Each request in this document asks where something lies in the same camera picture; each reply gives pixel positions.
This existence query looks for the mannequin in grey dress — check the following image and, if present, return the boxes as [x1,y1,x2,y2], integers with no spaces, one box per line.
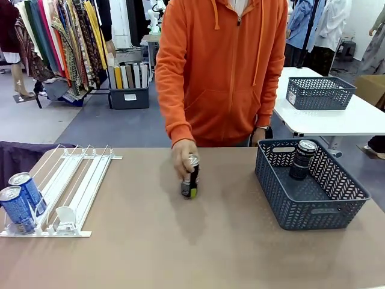
[357,11,385,76]

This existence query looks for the white hanging shirt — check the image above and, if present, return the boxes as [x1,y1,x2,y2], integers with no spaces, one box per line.
[314,0,353,52]

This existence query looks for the person in orange hoodie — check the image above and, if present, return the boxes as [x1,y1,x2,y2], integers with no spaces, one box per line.
[155,0,289,148]

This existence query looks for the person's right forearm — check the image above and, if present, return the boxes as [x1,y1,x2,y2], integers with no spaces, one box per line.
[164,90,197,150]

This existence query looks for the teal hanging fabric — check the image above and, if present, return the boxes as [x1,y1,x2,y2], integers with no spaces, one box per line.
[29,0,60,75]

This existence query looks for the dark patterned skirt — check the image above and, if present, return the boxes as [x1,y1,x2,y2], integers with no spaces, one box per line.
[308,45,336,76]

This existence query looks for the dark purple cloth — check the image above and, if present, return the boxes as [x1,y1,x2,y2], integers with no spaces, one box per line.
[0,140,76,193]

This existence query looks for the grey plastic woven basket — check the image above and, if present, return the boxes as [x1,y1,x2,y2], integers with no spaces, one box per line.
[254,138,371,231]
[285,76,358,111]

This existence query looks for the yellow board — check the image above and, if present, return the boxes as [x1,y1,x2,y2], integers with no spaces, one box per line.
[114,66,124,90]

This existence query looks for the bystander leg with shoe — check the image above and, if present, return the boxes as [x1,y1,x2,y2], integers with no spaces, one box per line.
[363,135,385,160]

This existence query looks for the black hanging garment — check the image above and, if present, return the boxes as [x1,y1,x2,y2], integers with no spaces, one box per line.
[95,0,114,43]

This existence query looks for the orange hanging fabric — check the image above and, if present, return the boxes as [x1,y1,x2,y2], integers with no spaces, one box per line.
[54,37,72,88]

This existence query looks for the yellow hanging fabric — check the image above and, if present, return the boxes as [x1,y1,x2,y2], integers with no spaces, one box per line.
[83,0,108,70]

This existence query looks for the dark plastic stool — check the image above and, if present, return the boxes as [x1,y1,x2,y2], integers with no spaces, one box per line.
[337,40,357,63]

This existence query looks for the white table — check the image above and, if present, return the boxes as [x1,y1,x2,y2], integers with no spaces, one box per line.
[272,66,385,137]

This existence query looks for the white board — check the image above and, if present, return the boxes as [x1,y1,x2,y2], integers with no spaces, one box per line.
[120,65,129,90]

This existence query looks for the black clothes rack pole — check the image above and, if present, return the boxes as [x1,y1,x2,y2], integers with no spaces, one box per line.
[301,0,319,69]

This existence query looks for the white can dispenser rack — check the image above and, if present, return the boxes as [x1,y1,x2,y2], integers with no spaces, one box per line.
[0,143,124,238]

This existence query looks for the beige board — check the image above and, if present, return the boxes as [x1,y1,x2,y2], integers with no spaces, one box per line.
[140,63,149,89]

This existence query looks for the blue hanging shirt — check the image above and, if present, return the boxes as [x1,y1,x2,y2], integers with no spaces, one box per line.
[285,0,321,49]

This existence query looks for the grey storage bin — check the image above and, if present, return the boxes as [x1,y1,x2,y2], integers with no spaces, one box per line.
[107,86,150,110]

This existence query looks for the person's right hand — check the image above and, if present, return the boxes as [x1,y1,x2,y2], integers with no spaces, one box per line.
[170,140,200,181]

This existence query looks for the multicolour patterned hanging fabric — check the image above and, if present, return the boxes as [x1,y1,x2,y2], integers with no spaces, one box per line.
[51,0,91,91]

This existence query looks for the person's left forearm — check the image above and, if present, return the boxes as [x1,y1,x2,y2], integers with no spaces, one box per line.
[254,84,279,127]

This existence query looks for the fabric pile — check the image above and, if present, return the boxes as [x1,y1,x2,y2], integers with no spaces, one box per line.
[43,78,90,108]

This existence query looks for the brown board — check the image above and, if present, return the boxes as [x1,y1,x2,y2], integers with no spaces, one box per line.
[125,64,135,89]

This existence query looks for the mannequin legs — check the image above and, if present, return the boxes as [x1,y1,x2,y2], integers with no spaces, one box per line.
[11,61,36,99]

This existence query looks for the large cardboard box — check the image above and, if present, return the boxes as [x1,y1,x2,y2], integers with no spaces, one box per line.
[354,74,385,106]

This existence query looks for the maroon garment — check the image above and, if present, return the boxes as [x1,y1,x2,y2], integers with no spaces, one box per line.
[0,0,21,54]

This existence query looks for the blue drink can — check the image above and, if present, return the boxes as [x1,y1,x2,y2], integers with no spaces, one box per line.
[0,185,37,235]
[8,172,48,218]

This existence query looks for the brown patterned shawl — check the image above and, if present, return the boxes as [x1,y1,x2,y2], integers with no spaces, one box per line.
[14,17,57,82]

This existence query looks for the black drink can white print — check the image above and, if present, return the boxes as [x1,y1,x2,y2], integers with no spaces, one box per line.
[288,139,319,181]

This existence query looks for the white dispenser pusher paddle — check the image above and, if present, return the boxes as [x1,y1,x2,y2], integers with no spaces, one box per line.
[55,206,76,231]

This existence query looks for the black and green drink can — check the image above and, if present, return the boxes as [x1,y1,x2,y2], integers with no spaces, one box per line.
[180,154,201,200]

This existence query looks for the grey background workbench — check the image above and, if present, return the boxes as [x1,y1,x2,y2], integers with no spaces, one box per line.
[140,34,160,75]

